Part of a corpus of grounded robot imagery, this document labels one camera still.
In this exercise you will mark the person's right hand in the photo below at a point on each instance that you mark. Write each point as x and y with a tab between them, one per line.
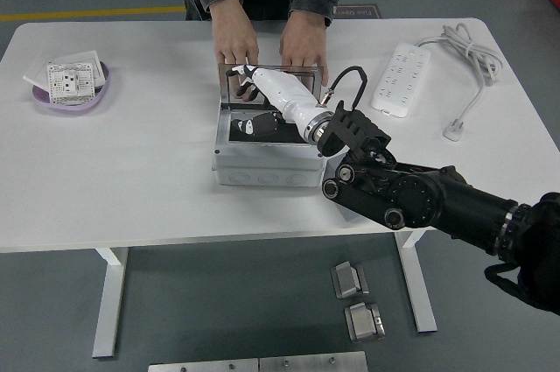
236	35

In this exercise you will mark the person's left hand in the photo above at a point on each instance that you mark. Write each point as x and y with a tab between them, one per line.
304	44

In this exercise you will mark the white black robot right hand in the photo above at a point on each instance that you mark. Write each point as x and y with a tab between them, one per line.
284	89

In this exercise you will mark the grey electrical box with lid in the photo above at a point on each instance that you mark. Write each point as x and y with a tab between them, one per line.
262	166

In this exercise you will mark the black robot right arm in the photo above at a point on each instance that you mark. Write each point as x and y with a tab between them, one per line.
415	201

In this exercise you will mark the white power strip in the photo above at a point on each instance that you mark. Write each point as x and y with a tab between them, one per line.
400	79

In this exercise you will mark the purple bowl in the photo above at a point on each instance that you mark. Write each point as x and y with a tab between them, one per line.
103	76

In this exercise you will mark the large white cover plate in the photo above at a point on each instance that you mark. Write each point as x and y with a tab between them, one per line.
83	57

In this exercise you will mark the white printed socket module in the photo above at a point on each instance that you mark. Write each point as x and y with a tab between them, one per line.
65	83

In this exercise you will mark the small metal block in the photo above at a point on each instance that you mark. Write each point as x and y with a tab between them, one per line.
347	280

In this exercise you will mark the small white cover plate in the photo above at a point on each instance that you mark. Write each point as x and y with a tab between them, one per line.
37	68

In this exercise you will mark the large metal block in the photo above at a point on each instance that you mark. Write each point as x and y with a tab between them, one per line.
363	324

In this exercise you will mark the white right table leg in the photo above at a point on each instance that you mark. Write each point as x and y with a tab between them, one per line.
422	302

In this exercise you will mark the white table leg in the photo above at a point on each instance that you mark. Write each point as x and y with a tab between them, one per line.
422	302
107	302

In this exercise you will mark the short metal plate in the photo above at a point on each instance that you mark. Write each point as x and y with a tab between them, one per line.
310	363

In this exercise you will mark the white left table leg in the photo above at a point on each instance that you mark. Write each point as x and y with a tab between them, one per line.
107	302

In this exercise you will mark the long metal plate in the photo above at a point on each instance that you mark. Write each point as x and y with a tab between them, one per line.
201	366

